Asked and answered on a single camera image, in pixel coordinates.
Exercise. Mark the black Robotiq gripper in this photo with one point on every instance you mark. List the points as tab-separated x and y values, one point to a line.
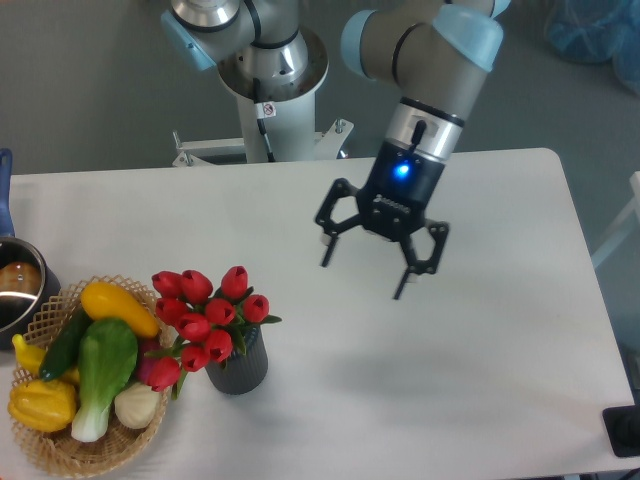
392	204

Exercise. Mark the red tulip bouquet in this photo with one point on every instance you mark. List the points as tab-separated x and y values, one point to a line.
210	322

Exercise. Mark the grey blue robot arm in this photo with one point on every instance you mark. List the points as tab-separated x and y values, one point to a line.
438	53

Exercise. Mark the dark grey ribbed vase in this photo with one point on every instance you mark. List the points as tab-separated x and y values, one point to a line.
243	372

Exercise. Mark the blue plastic bag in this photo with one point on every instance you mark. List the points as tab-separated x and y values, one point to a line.
597	32

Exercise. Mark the red radish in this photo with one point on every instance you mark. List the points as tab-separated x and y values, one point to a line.
146	364

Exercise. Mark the yellow squash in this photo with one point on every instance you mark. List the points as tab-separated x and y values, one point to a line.
102	300

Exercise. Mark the black device at edge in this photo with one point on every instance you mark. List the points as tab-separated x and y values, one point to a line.
622	426

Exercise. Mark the green bok choy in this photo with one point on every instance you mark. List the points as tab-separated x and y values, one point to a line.
107	357

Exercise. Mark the green cucumber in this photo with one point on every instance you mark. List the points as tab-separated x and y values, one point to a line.
63	352

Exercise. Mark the small yellow gourd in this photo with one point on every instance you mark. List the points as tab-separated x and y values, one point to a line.
30	358

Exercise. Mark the yellow bell pepper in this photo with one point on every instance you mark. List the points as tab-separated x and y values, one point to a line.
43	406

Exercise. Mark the woven wicker basket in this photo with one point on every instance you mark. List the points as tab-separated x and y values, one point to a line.
57	453

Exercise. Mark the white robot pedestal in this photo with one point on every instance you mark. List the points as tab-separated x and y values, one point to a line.
275	92

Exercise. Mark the white frame at right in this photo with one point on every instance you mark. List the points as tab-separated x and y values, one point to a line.
625	222

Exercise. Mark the blue handled saucepan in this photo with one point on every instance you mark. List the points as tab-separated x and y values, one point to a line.
27	282

